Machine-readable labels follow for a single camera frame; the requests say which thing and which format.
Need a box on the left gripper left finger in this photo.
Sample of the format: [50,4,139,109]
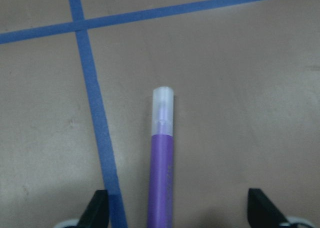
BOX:
[76,190,109,228]

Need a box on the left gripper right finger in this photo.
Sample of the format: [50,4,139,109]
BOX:
[247,188,291,228]

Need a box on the purple pen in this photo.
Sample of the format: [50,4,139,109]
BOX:
[147,86,174,227]

